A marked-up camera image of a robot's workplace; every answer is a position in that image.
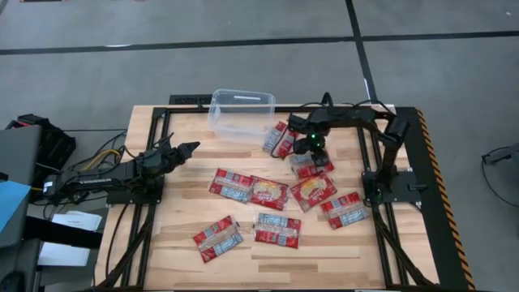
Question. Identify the blue sheet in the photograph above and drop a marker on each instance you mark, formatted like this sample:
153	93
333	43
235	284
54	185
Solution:
12	203

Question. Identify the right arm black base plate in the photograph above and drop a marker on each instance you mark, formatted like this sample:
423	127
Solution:
399	188

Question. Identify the grey case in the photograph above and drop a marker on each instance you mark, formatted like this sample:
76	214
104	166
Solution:
18	162

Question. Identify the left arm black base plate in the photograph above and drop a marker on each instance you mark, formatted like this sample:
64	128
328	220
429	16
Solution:
134	196

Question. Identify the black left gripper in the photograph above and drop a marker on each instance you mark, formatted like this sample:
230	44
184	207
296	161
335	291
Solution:
160	157

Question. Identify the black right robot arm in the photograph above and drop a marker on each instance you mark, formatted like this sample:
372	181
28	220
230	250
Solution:
365	117

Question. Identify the black power adapter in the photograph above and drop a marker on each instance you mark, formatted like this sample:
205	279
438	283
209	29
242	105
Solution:
50	186

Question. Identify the red popcorn bag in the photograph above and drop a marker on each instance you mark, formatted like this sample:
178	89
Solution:
313	190
231	185
307	169
269	193
280	140
344	210
217	239
277	230

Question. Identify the black bag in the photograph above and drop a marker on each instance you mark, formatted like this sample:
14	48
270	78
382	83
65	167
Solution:
52	146

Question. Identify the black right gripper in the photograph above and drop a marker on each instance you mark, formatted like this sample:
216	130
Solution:
309	142

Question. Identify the black metal table frame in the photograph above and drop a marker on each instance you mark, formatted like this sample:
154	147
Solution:
409	162

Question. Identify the yellow black hazard tape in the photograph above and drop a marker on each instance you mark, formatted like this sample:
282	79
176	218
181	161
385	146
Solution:
444	203

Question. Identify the clear plastic bin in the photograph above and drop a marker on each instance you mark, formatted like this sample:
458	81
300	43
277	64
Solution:
241	117

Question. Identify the black perforated plate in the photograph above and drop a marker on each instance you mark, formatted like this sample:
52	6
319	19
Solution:
190	99

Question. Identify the white paper sheet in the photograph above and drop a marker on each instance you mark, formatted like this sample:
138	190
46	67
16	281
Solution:
77	221
63	254

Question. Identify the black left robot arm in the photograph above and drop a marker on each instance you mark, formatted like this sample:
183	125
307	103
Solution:
101	176

